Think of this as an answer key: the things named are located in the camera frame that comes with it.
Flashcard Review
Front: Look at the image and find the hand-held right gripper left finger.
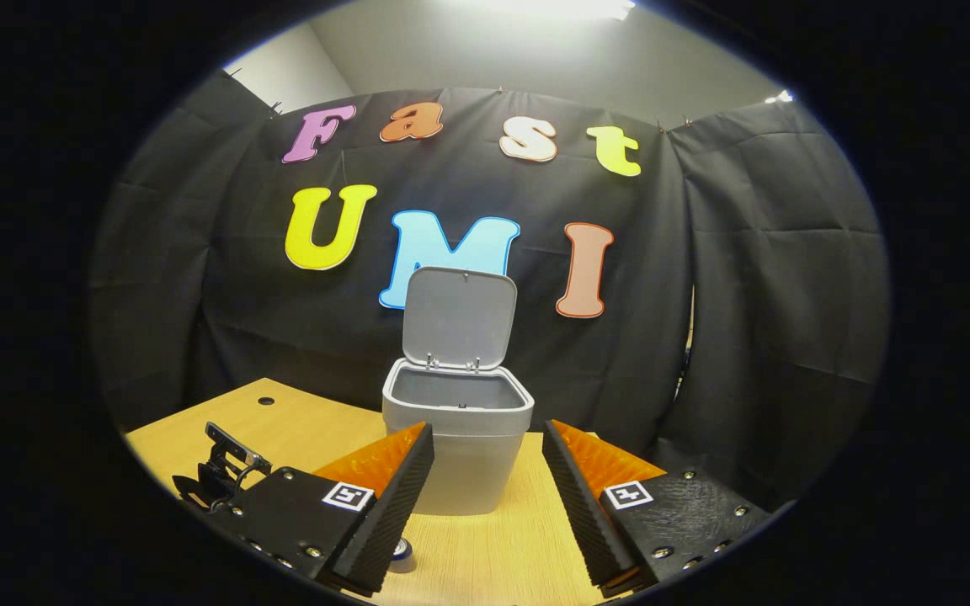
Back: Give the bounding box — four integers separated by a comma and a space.
199, 421, 435, 598

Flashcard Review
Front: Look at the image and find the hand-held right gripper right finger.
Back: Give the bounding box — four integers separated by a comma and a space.
542, 419, 776, 598

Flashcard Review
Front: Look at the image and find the grey desktop garbage bin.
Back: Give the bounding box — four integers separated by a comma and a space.
380, 266, 536, 517

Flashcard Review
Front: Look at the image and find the wooden desktop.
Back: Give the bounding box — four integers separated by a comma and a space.
125, 377, 663, 606

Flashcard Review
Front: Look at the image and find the black backdrop cloth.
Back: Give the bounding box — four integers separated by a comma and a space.
88, 69, 892, 510

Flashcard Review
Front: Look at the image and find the ceiling light panel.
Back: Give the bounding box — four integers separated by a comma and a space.
468, 0, 637, 22

